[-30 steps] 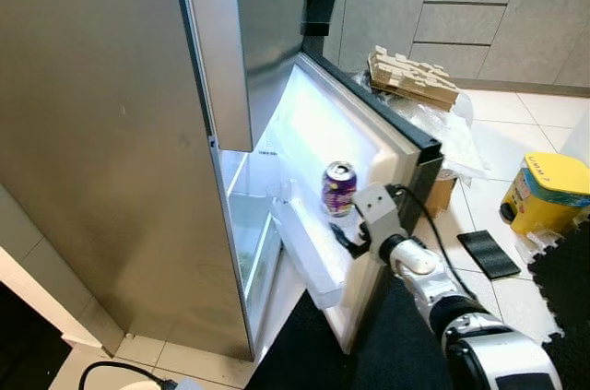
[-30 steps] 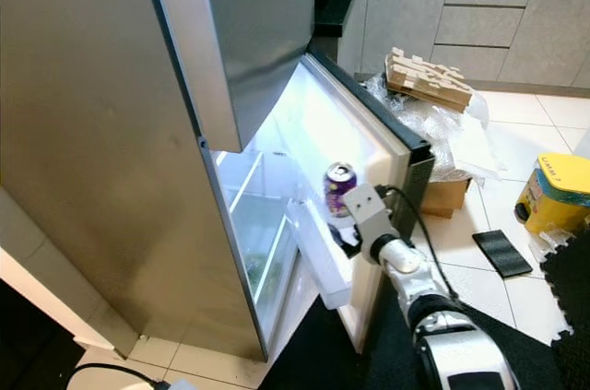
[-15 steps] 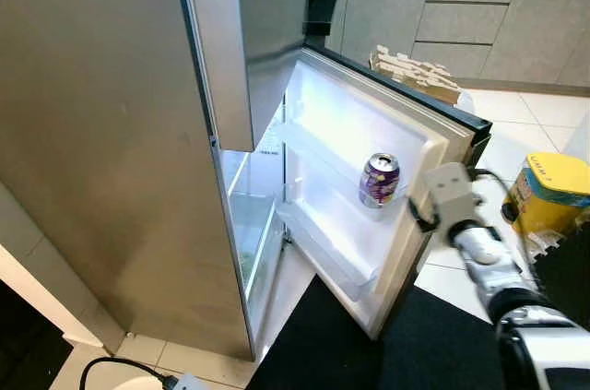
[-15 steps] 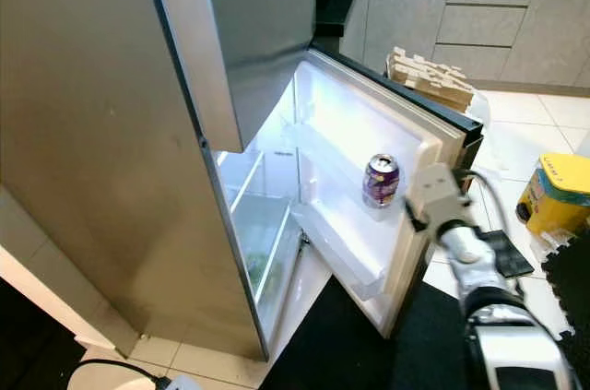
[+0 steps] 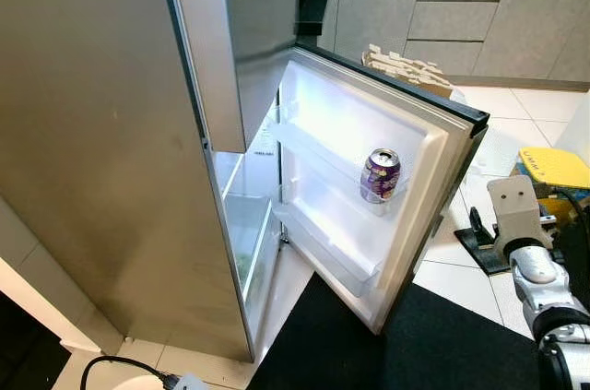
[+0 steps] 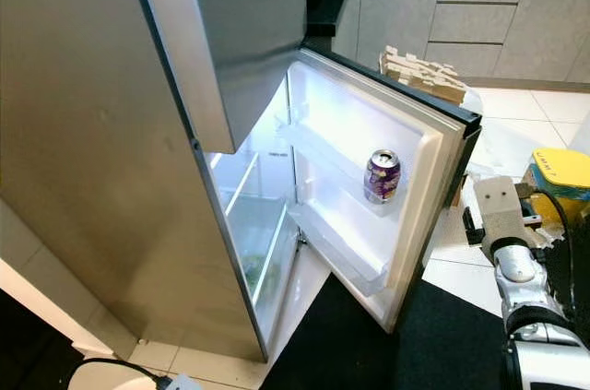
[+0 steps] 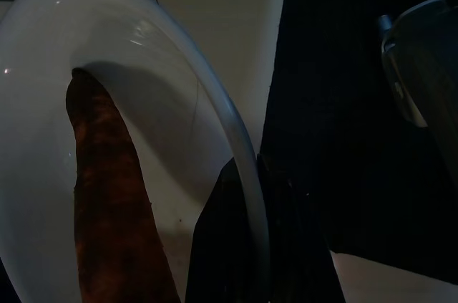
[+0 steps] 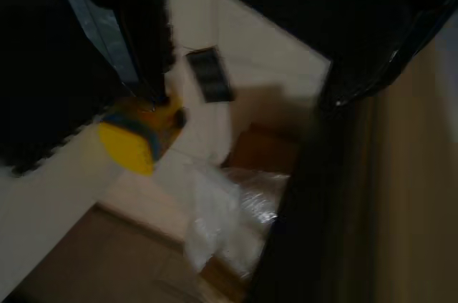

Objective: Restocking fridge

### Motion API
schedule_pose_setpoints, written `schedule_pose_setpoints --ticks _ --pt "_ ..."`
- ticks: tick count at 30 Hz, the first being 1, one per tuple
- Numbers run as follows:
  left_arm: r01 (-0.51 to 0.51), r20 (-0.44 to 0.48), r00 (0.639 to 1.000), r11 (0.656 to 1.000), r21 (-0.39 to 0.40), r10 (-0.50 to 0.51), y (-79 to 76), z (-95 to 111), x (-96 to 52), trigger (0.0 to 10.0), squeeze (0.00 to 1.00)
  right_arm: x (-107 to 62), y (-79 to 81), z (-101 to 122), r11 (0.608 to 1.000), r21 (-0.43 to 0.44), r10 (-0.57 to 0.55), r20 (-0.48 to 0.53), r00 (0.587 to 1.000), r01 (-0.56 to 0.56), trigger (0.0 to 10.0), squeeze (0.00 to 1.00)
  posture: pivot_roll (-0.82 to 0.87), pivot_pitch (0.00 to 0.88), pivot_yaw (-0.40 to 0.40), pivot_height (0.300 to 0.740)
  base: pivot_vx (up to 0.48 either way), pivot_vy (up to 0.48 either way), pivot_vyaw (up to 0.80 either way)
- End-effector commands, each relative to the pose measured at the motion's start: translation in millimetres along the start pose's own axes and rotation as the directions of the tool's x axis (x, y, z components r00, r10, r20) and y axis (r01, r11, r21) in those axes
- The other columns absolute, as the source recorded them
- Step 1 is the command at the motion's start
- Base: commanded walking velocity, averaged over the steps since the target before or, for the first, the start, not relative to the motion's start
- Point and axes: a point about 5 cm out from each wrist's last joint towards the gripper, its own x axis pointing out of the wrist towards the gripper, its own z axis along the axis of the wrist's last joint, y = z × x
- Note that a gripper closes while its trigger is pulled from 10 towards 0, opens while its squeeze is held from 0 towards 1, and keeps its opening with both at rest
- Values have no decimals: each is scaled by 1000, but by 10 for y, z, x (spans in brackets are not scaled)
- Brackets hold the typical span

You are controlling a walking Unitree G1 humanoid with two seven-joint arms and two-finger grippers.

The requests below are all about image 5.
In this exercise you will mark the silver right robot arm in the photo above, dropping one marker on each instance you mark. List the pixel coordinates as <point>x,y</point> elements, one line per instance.
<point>548,298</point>

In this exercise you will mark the fridge door with white liner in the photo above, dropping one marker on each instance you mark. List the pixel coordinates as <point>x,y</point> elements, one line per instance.
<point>433,187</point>

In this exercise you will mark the clear fridge door bin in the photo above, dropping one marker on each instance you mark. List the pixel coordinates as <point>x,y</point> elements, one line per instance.
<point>323,159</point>
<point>332,252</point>

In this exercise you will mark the stainless steel fridge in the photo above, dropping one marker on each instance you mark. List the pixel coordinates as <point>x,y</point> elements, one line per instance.
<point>92,132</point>

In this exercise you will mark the yellow lidded box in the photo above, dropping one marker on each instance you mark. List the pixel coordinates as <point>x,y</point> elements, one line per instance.
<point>558,169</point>

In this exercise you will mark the purple drink can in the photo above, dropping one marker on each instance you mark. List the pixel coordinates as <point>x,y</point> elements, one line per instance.
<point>380,178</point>

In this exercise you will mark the small black floor mat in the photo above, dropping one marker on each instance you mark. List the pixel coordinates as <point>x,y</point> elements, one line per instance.
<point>415,353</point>

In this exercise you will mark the grey kitchen drawer cabinets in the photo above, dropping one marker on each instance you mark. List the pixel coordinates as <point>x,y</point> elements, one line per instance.
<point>461,21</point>

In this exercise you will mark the stainless steel freezer door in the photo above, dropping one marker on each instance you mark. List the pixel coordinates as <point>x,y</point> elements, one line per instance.
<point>249,30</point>

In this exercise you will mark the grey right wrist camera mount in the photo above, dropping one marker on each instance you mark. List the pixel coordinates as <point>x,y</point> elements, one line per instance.
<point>516,215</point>

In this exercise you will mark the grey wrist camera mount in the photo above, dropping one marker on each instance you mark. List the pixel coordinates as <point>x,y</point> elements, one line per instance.
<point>191,383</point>
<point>516,215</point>

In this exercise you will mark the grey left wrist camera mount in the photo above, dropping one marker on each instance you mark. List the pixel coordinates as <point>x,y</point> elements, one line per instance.
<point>191,383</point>

